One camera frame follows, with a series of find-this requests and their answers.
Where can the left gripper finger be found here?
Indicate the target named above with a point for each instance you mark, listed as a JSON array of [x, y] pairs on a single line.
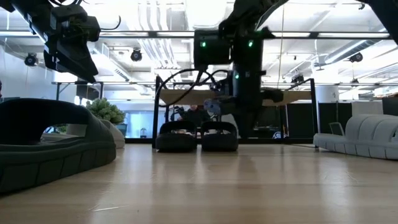
[[71, 60]]

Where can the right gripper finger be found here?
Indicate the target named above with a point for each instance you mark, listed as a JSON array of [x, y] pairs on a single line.
[[244, 123], [256, 123]]

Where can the black slide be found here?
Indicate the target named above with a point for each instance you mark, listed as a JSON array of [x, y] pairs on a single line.
[[175, 140], [219, 140]]

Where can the beige grey slide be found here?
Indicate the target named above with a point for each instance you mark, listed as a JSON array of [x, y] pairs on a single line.
[[117, 137]]

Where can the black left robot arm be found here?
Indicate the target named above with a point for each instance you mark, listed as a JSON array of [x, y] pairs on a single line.
[[4, 3]]

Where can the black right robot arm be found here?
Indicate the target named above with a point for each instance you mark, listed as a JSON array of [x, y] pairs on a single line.
[[247, 53]]

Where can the person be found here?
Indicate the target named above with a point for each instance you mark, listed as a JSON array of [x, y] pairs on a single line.
[[194, 113]]

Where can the green potted plant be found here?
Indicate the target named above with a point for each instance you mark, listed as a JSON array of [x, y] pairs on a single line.
[[104, 110]]

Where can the grey office chair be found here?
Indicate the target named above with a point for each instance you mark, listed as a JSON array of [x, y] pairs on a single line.
[[336, 129]]

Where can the dark monitor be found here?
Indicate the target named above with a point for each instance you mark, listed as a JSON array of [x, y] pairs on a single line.
[[391, 106]]

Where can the black background frame stand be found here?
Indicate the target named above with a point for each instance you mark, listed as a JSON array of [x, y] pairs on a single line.
[[58, 91]]

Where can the black ceiling camera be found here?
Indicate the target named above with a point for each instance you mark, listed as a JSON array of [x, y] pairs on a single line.
[[356, 57], [136, 55], [298, 78], [31, 59]]

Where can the black-frame wooden-top shelf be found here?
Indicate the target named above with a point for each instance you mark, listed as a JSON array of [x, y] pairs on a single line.
[[192, 97]]

